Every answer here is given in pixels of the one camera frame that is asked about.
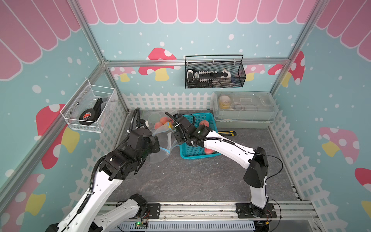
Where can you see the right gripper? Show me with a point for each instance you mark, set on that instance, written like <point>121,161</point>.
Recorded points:
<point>177,135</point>

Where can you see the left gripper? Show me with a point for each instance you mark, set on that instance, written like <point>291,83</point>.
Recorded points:
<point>154,141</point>

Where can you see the clear green zip-top bag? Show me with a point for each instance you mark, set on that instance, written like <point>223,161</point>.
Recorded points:
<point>158,121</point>

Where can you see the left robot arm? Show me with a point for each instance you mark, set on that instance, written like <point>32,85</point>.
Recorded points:
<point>107,174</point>

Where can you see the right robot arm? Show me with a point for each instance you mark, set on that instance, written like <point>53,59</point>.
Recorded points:
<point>253,160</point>

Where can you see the yellow black utility knife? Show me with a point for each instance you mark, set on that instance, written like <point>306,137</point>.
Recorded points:
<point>227,133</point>

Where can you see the clear plastic storage box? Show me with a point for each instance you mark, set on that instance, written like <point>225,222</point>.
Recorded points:
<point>243,109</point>

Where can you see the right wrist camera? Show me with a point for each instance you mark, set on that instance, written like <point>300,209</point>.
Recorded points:
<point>177,120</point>

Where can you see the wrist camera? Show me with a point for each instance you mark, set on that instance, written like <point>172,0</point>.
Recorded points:
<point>177,120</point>
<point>144,124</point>

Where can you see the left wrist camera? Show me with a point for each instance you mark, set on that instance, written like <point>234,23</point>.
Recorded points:
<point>144,124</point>

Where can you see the black wire wall basket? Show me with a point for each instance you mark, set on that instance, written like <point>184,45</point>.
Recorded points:
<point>232,64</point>

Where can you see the white wire wall basket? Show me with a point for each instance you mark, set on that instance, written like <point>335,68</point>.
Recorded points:
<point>84,99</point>

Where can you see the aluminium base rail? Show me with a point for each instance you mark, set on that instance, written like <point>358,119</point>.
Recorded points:
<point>207,217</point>

